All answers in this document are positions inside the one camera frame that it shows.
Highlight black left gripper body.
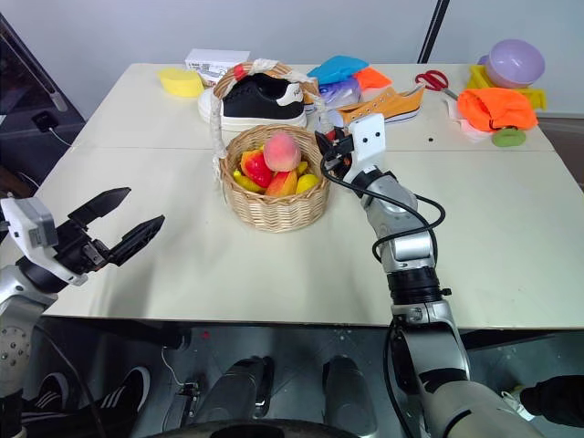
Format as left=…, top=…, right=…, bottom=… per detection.
left=53, top=216, right=116, bottom=276

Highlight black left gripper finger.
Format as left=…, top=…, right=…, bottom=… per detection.
left=67, top=186, right=132, bottom=225
left=108, top=214, right=166, bottom=268

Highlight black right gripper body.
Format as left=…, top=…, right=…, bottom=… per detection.
left=324, top=129, right=356, bottom=180

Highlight yellow lemon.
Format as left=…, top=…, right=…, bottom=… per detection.
left=295, top=172, right=321, bottom=195

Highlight pink peach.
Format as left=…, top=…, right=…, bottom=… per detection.
left=264, top=131, right=302, bottom=173

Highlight purple plastic bag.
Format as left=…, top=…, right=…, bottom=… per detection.
left=318, top=76, right=364, bottom=110

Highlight orange canvas sneaker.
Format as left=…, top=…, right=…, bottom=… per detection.
left=336, top=86, right=426, bottom=126

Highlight blue cloth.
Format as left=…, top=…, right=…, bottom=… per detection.
left=306, top=55, right=370, bottom=86

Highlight small orange cloth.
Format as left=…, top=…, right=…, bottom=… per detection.
left=354, top=67, right=394, bottom=93

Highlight black sneaker white sole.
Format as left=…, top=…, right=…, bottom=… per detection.
left=220, top=72, right=308, bottom=134

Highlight yellow banana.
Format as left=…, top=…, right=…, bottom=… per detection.
left=233, top=169, right=266, bottom=193

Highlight black table crossbar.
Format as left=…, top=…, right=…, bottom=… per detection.
left=39, top=318, right=192, bottom=351

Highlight black charger block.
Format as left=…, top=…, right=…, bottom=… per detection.
left=31, top=109, right=58, bottom=134

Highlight white pink tissue paper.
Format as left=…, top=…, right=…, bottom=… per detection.
left=443, top=97, right=496, bottom=143

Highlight white cardboard box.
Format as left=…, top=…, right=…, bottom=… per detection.
left=184, top=47, right=252, bottom=89

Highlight yellow sponge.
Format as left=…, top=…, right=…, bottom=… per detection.
left=157, top=68, right=205, bottom=99

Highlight black striped shoe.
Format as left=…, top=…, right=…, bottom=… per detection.
left=90, top=364, right=152, bottom=419
left=21, top=371, right=70, bottom=426

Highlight black tripod pole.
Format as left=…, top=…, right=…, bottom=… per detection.
left=416, top=0, right=451, bottom=65

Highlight small black floor device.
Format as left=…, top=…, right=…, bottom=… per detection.
left=176, top=377, right=203, bottom=412

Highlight dark rounded robot leg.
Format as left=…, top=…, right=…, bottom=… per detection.
left=194, top=356, right=276, bottom=426
left=321, top=354, right=379, bottom=435

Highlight purple plastic bowl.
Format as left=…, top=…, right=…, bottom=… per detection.
left=477, top=38, right=547, bottom=89

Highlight black gloved shape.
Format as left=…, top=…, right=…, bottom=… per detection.
left=518, top=374, right=584, bottom=424

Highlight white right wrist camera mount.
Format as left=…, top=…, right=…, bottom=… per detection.
left=347, top=113, right=388, bottom=173

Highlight wicker basket with wrapped handle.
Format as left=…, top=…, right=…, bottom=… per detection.
left=208, top=57, right=332, bottom=234

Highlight white charger cable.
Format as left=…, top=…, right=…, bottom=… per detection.
left=47, top=126, right=75, bottom=148

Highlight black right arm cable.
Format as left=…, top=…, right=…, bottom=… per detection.
left=318, top=157, right=447, bottom=275

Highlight red handled scissors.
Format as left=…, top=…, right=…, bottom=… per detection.
left=414, top=68, right=460, bottom=100

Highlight orange drawstring bag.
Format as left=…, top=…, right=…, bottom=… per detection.
left=456, top=87, right=540, bottom=134

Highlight green ring toy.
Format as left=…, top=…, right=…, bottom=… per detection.
left=491, top=128, right=528, bottom=149

